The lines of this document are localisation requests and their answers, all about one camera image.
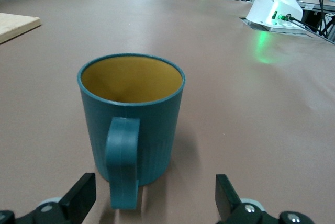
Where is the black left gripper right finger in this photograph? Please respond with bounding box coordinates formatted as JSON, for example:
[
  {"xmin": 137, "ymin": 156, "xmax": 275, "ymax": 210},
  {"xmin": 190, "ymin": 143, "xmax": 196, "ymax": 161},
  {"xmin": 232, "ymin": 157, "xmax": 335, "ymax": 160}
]
[{"xmin": 215, "ymin": 173, "xmax": 278, "ymax": 224}]

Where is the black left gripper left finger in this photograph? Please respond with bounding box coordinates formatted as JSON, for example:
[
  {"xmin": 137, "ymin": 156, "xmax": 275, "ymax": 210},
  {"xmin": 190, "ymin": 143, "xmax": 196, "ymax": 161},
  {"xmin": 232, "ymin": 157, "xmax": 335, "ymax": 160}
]
[{"xmin": 15, "ymin": 173, "xmax": 97, "ymax": 224}]

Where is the teal cup with yellow inside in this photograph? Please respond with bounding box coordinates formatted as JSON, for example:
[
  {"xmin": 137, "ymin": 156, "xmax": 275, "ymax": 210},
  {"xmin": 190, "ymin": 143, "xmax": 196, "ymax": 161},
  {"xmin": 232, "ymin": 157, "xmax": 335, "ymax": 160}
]
[{"xmin": 77, "ymin": 53, "xmax": 186, "ymax": 211}]

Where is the bamboo cutting board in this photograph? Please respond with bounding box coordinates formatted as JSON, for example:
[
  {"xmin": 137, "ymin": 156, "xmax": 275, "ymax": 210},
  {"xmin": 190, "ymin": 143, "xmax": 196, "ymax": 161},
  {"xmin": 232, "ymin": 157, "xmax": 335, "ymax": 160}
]
[{"xmin": 0, "ymin": 12, "xmax": 42, "ymax": 44}]

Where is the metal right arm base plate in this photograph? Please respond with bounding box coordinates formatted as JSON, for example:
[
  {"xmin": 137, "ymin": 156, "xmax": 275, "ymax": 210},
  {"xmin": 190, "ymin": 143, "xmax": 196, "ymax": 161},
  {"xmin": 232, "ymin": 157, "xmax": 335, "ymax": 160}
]
[{"xmin": 239, "ymin": 16, "xmax": 316, "ymax": 36}]

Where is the black right base cable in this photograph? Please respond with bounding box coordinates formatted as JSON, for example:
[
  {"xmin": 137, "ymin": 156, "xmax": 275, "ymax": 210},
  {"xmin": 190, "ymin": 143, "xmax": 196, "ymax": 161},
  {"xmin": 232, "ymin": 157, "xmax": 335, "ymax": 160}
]
[{"xmin": 284, "ymin": 13, "xmax": 335, "ymax": 44}]

